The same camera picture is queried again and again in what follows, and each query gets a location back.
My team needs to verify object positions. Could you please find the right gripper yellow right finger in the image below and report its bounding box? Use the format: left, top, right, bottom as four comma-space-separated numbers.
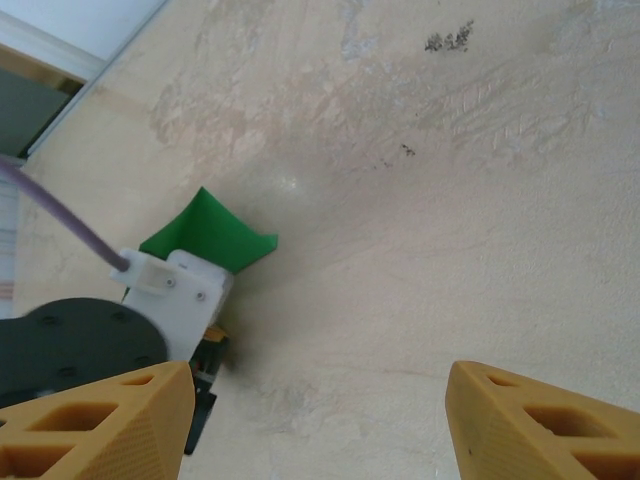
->
445, 359, 640, 480

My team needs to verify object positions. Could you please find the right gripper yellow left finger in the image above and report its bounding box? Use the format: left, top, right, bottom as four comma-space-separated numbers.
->
0, 360, 197, 480

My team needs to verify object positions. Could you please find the green square paper sheet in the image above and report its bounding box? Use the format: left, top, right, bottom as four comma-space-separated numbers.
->
138, 185, 280, 276

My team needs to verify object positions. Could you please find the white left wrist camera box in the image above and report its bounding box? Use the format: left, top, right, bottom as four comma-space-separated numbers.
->
109, 248, 235, 362

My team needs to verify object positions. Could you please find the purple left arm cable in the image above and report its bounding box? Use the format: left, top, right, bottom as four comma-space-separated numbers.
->
0, 154, 132, 274

